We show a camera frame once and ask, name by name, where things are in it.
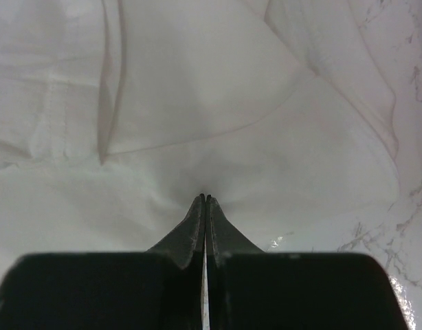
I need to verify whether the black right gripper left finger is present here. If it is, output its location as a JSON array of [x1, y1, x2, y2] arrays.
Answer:
[[0, 195, 205, 329]]

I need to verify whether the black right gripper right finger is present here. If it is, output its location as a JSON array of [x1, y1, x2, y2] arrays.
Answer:
[[206, 197, 406, 329]]

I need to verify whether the white t shirt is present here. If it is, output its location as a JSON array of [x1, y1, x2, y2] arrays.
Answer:
[[0, 1, 399, 260]]

